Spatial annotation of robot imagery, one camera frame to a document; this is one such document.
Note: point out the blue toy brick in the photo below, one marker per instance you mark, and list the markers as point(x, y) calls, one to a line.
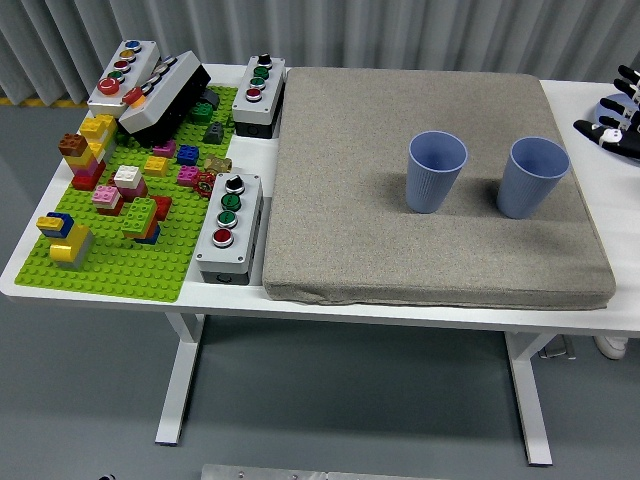
point(188, 154)

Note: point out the blue ribbed plastic cup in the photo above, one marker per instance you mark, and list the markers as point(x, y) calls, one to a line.
point(530, 170)
point(432, 170)

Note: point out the red valve handwheel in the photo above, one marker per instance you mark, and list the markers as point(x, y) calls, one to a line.
point(204, 185)

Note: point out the brown-yellow-red brick tower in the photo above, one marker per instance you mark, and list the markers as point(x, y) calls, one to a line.
point(80, 160)

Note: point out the five-button white control box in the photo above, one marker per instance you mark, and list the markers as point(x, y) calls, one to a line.
point(122, 75)

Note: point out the red toy brick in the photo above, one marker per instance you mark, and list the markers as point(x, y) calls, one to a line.
point(164, 206)

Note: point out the green toy brick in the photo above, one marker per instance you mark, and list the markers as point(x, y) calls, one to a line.
point(202, 113)

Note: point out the yellow toy brick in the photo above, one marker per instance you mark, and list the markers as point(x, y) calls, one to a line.
point(156, 165)

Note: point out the pink-red brick stack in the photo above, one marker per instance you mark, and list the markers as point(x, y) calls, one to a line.
point(106, 199)

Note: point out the green studded baseplate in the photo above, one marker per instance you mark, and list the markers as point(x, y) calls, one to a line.
point(125, 270)

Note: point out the grey-brown fabric mat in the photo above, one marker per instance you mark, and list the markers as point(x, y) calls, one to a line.
point(350, 200)

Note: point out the white table leg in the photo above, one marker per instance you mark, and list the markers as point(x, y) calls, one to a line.
point(180, 380)
point(530, 400)

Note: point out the yellow-black floor tape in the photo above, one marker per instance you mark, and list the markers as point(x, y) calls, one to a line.
point(50, 102)

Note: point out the grey sloped brick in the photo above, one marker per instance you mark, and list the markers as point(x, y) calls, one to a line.
point(214, 133)

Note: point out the person's white shoe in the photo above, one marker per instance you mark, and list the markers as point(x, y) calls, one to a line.
point(611, 346)

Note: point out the left white-black robot hand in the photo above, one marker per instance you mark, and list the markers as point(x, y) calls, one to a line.
point(107, 477)

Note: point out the blue plate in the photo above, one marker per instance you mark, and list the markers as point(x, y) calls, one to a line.
point(612, 96)

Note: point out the brass valve fitting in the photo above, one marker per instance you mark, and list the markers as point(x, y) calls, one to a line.
point(218, 164)

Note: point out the right white-black robot hand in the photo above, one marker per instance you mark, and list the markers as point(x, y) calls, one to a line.
point(607, 136)

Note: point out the blue-yellow-grey brick figure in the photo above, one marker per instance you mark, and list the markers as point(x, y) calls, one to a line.
point(67, 242)

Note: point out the green-orange-blue brick stack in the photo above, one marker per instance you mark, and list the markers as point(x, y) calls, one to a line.
point(141, 217)

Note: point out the grey metal bracket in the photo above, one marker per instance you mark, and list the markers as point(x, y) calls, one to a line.
point(557, 348)

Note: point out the grey pleated curtain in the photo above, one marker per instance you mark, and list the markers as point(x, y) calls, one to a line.
point(350, 30)

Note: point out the magenta toy brick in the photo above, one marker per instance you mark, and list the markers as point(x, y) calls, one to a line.
point(188, 175)
point(165, 148)

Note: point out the dark grey curved piece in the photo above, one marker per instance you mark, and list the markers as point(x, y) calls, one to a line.
point(212, 98)

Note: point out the four-button grey control box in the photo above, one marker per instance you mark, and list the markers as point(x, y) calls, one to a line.
point(227, 235)
point(260, 100)

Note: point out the white-pink brick stack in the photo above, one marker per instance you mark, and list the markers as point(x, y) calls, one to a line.
point(129, 179)

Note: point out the grey metal plate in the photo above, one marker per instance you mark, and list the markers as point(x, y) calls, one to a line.
point(300, 473)

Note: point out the yellow-white brick tower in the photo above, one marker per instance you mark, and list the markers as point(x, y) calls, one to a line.
point(97, 129)

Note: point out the tilted white-black button box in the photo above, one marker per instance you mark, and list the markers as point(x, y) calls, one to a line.
point(165, 95)

